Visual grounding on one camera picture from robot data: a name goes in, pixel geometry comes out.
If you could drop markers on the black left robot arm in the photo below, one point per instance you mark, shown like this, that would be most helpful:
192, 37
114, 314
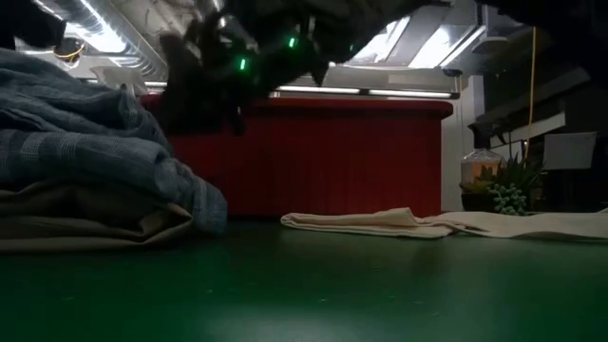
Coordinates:
28, 24

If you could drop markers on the small potted succulent plant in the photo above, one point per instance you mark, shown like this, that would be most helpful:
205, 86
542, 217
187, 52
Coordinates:
510, 197

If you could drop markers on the blue striped shirt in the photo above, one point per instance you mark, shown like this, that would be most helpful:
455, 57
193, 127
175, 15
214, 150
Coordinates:
71, 142

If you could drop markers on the silver ventilation duct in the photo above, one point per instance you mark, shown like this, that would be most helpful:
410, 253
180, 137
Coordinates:
109, 33

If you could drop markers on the red plastic laundry bin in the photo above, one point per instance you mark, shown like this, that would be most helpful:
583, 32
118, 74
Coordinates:
332, 157

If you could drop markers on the cream canvas tote bag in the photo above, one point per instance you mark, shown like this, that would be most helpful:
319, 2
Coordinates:
427, 225

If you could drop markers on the khaki trousers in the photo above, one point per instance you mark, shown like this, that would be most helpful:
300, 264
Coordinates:
95, 223

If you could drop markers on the bright ceiling light panel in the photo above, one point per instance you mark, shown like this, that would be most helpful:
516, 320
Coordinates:
375, 47

